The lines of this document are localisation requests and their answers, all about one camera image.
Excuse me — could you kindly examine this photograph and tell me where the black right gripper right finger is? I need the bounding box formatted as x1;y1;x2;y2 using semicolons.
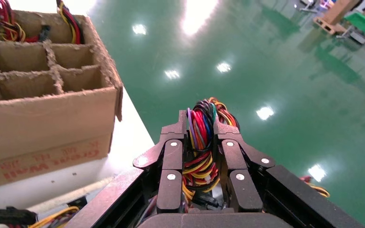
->
213;114;365;228

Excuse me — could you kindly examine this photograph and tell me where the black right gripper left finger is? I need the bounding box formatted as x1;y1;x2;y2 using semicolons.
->
64;110;188;228

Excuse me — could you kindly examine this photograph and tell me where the grey power supply row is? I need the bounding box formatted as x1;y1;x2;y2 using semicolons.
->
28;176;115;216

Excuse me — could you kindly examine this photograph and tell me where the cardboard box with dividers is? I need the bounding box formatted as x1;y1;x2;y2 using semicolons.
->
0;7;124;191

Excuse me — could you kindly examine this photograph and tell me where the wire harness with black connector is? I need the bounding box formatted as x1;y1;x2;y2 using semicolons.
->
0;205;81;228

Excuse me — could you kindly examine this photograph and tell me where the wire harness in box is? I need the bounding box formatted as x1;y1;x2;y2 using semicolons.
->
0;0;51;44

